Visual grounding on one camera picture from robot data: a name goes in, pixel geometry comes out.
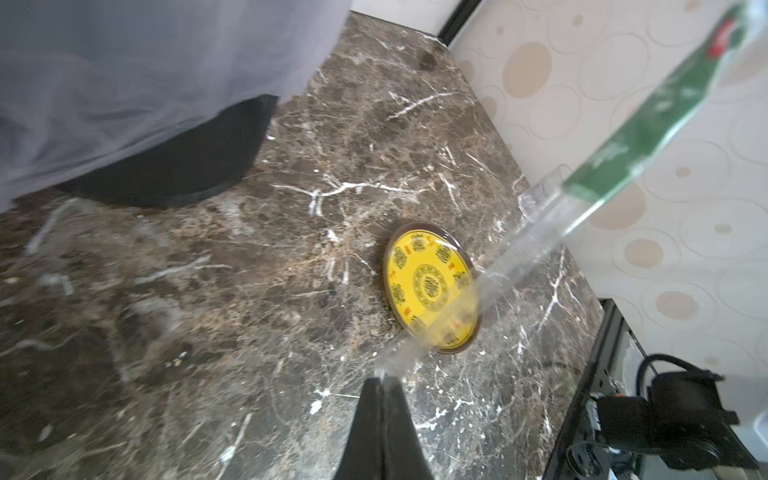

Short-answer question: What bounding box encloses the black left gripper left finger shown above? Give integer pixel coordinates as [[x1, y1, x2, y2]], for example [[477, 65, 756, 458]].
[[334, 378, 385, 480]]

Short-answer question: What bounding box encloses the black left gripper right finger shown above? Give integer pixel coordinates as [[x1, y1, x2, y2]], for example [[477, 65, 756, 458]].
[[383, 379, 433, 480]]

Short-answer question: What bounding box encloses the green clear chopstick wrapper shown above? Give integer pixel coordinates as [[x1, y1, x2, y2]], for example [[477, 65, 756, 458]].
[[373, 1, 767, 378]]

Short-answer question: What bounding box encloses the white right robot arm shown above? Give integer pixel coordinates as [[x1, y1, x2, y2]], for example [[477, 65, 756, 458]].
[[595, 354, 767, 471]]

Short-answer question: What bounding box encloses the yellow patterned round plate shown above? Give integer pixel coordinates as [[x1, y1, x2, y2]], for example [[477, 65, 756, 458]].
[[382, 222, 474, 336]]

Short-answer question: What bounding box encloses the clear plastic bin liner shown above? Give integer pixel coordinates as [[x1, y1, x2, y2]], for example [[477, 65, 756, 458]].
[[1, 1, 351, 209]]

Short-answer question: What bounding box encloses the black corner frame post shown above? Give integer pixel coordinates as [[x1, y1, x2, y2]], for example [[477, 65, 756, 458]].
[[437, 0, 482, 46]]

